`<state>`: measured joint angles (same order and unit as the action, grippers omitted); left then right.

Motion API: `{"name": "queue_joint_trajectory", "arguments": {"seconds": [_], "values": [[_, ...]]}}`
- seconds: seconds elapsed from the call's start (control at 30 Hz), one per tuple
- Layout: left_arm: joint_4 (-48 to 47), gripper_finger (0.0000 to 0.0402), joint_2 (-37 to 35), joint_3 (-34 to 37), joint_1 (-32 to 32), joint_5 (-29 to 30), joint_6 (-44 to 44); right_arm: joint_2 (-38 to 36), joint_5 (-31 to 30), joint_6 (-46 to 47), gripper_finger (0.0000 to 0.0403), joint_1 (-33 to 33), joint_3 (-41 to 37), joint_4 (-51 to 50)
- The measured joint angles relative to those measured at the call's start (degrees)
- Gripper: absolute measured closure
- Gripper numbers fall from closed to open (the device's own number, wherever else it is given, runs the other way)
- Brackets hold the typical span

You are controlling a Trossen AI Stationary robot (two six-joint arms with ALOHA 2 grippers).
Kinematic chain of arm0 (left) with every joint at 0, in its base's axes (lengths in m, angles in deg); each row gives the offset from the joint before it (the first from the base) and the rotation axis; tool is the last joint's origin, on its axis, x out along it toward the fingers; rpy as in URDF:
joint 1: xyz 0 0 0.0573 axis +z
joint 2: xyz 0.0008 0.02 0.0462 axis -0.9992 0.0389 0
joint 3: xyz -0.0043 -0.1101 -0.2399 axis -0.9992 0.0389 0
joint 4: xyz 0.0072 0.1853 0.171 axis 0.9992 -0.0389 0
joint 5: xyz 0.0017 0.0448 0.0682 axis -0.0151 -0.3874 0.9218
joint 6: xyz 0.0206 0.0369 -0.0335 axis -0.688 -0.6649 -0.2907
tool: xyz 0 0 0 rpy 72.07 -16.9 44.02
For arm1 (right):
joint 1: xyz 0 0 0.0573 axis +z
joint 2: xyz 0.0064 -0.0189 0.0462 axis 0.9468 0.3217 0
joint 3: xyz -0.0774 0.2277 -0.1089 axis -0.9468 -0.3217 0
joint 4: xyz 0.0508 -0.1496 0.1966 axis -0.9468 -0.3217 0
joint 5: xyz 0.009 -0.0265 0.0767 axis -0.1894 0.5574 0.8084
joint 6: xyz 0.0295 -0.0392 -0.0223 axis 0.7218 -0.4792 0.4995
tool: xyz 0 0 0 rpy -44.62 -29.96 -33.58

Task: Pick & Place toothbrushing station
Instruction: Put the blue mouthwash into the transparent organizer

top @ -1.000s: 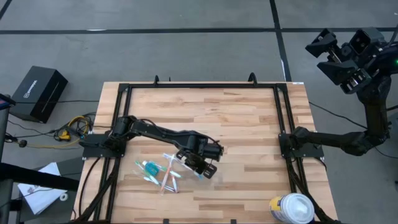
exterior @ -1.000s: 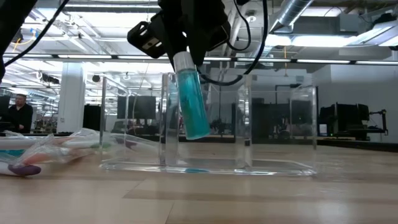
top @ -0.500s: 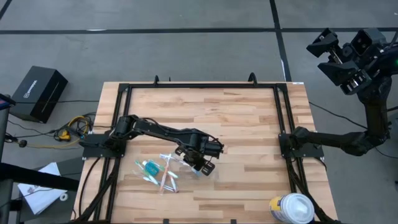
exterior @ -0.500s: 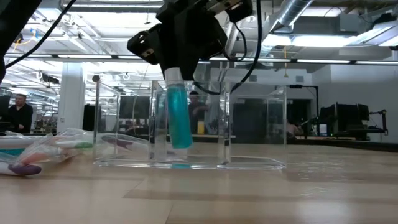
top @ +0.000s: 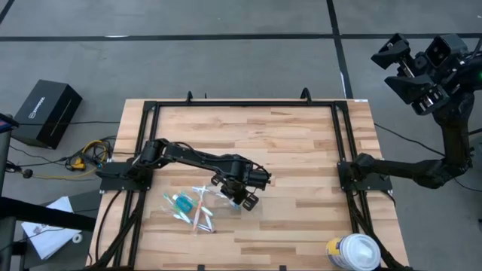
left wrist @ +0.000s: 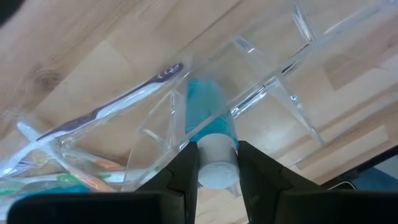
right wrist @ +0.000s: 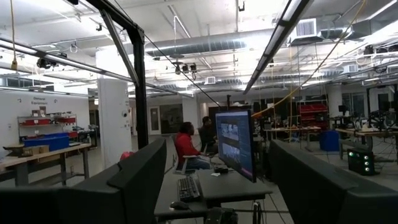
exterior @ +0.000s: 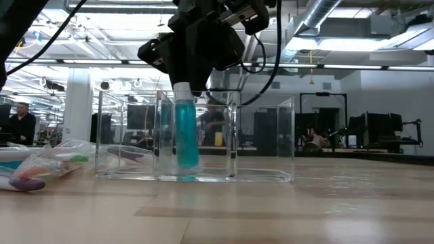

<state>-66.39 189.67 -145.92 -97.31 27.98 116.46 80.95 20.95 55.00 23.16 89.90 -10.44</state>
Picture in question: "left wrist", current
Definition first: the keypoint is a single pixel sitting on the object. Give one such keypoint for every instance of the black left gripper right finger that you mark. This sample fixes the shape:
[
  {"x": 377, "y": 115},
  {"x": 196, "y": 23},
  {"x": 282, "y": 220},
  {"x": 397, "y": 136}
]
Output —
[{"x": 258, "y": 177}]

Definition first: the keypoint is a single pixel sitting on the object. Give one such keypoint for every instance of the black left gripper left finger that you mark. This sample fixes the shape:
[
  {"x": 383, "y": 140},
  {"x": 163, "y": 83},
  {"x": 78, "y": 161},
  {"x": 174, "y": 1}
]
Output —
[{"x": 183, "y": 174}]

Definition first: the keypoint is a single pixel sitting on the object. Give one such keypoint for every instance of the teal mouthwash bottle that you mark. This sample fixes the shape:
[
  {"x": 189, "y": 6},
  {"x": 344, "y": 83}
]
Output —
[{"x": 217, "y": 161}]

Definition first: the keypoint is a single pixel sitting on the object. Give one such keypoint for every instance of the purple toothbrush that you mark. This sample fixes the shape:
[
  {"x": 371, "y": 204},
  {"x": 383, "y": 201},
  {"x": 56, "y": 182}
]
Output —
[{"x": 124, "y": 99}]

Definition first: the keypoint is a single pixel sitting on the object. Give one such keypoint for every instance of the clear acrylic organizer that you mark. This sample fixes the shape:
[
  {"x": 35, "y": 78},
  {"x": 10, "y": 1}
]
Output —
[{"x": 277, "y": 79}]

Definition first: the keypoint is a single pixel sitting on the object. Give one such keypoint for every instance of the orange toothbrush in wrapper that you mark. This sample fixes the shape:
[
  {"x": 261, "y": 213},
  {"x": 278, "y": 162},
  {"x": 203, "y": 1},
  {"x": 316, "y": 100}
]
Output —
[{"x": 93, "y": 184}]

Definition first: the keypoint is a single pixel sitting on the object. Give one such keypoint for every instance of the green toothbrush in wrapper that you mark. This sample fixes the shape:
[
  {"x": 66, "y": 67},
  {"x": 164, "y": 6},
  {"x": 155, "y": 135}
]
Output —
[{"x": 66, "y": 178}]

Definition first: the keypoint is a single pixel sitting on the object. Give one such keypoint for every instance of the blue toothbrush in wrapper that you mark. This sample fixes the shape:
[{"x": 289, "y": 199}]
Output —
[{"x": 53, "y": 190}]

